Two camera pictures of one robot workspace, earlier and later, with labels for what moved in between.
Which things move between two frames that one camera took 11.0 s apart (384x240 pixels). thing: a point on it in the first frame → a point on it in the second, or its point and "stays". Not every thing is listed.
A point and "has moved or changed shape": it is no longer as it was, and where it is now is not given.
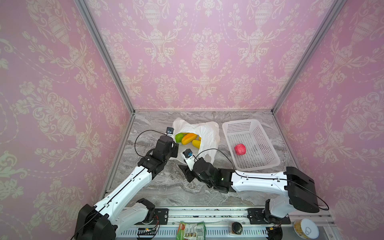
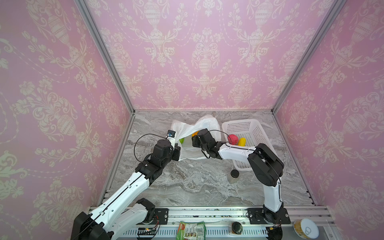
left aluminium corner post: (96, 34) stays
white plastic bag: (208, 132) has moved or changed shape
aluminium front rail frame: (229, 223) stays
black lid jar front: (237, 228) stays
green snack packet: (195, 231) stays
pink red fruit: (240, 149) has moved or changed shape
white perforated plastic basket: (260, 153) stays
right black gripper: (194, 171) → (196, 140)
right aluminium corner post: (335, 10) stays
